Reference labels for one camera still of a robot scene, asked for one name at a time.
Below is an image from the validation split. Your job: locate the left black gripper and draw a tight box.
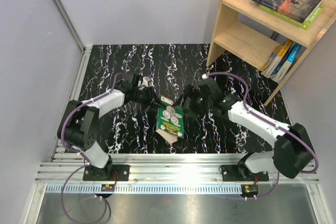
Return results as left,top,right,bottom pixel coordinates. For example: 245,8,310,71
132,86,166,112

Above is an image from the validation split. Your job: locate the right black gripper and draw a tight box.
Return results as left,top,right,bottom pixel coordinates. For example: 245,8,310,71
172,84,213,120

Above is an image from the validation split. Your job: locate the dark green coin book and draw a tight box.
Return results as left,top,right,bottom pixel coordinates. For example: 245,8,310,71
155,95,184,144

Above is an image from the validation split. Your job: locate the blue 26-storey treehouse book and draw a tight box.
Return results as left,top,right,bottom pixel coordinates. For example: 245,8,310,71
271,43,302,83

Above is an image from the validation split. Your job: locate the blue book back cover up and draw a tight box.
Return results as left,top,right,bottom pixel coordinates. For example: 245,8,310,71
258,39,293,78

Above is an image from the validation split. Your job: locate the lime green treehouse book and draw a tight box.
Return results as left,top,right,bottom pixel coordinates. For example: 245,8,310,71
259,5,324,30

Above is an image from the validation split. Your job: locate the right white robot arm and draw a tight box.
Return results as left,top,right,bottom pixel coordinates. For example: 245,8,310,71
176,78,314,180

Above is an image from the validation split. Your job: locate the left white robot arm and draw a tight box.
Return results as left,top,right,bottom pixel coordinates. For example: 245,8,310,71
57,73,164,180

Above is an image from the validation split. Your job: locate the wooden two-tier shelf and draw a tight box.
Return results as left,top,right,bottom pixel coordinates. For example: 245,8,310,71
206,0,336,106

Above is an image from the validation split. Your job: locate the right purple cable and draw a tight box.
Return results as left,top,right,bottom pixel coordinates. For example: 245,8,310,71
204,71,320,200

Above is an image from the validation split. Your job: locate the aluminium mounting rail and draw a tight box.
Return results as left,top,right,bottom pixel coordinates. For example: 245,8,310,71
35,151,319,195

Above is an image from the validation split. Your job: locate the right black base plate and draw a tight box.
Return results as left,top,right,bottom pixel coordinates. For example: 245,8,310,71
219,165,269,182

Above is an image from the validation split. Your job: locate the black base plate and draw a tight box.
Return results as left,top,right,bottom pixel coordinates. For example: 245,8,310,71
219,165,269,182
83,165,130,182

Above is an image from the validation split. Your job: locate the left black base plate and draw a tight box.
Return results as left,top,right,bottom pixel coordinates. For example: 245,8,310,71
83,165,130,182

